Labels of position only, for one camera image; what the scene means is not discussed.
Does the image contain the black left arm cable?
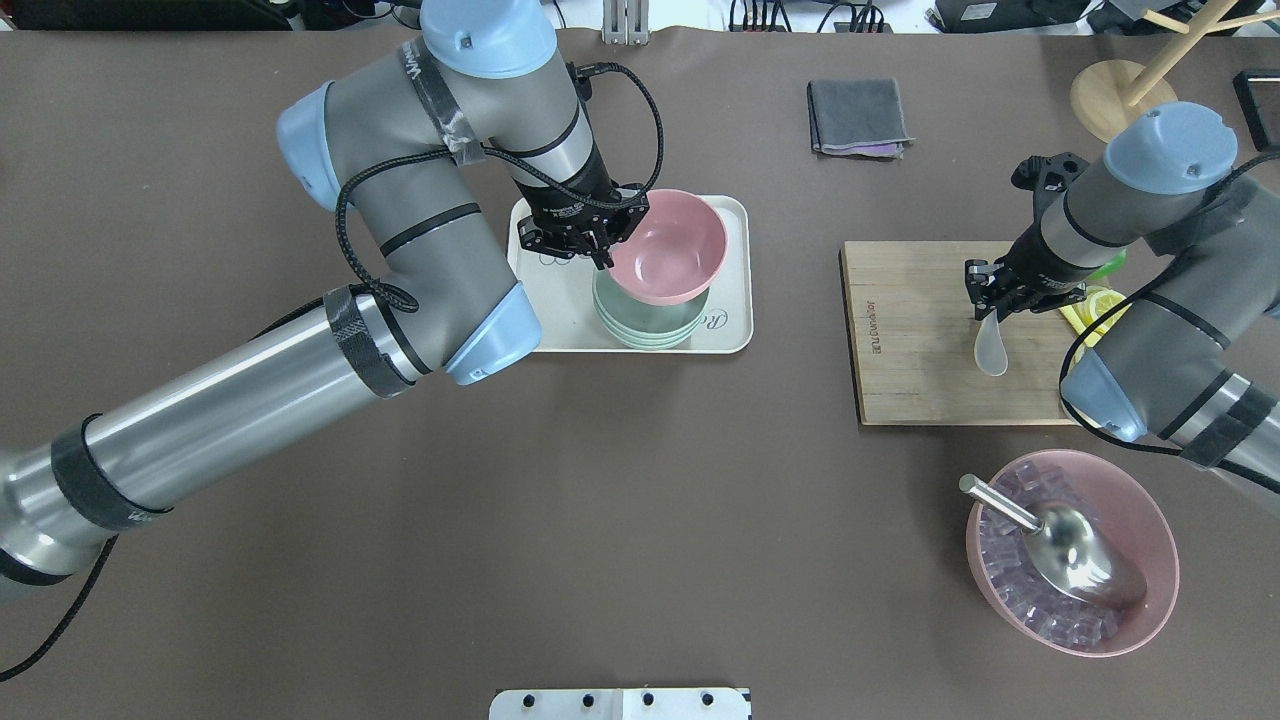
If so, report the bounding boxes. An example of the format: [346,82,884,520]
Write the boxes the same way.
[0,61,666,683]

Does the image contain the bamboo cutting board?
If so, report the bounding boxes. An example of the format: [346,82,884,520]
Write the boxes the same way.
[841,240,1076,427]

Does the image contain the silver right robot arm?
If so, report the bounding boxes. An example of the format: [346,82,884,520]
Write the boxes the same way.
[964,101,1279,512]

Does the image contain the wooden cup rack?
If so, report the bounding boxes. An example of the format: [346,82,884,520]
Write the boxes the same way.
[1069,1,1279,143]

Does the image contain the clear ice cubes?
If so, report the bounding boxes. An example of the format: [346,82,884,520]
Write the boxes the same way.
[977,459,1126,650]

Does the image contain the white rabbit print tray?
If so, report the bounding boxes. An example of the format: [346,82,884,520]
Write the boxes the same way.
[506,195,754,354]

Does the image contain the top green bowl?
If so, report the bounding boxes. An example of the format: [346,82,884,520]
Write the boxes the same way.
[591,272,710,334]

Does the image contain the green lime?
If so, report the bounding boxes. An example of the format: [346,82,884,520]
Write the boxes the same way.
[1087,249,1126,282]

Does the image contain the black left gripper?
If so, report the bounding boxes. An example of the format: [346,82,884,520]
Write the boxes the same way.
[517,184,650,270]

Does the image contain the white ceramic spoon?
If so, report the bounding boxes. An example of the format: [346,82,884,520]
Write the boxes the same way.
[974,309,1009,377]

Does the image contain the large pink bowl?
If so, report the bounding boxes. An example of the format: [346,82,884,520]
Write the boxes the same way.
[966,448,1180,659]

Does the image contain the grey folded cloth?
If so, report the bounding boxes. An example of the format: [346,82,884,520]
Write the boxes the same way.
[806,78,915,160]

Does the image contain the metal ice scoop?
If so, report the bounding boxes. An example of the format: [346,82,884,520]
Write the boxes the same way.
[957,474,1148,610]

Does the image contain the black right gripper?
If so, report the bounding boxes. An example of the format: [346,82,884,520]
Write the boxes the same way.
[964,258,1088,322]

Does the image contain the middle green bowl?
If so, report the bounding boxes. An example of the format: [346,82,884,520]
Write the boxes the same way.
[595,301,704,347]

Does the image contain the small pink bowl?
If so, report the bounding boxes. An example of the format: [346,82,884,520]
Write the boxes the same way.
[607,190,730,306]

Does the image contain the green bowl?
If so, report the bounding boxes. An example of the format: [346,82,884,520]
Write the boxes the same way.
[591,272,710,334]
[603,322,696,351]
[595,301,704,347]

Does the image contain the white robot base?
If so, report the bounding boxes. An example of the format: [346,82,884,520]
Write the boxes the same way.
[488,687,753,719]

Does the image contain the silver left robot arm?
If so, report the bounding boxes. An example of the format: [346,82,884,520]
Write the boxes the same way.
[3,1,654,602]

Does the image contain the bottom green bowl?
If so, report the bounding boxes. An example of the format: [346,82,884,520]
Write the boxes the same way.
[603,322,696,351]

